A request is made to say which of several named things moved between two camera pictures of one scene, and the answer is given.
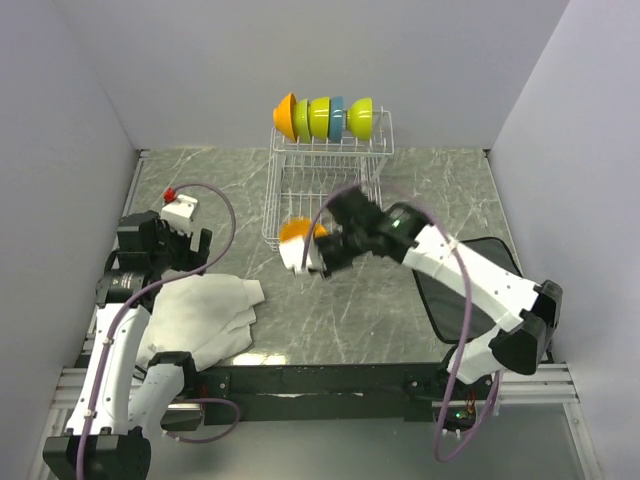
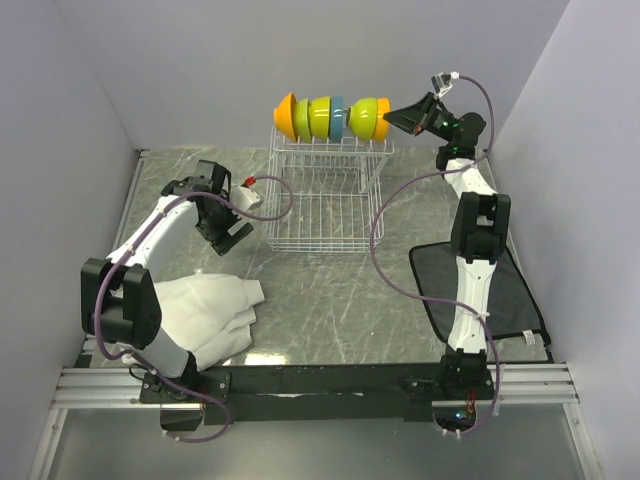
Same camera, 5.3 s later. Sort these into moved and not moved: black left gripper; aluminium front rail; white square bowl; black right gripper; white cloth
Moved: black right gripper; black left gripper
Not moved: aluminium front rail; white cloth; white square bowl
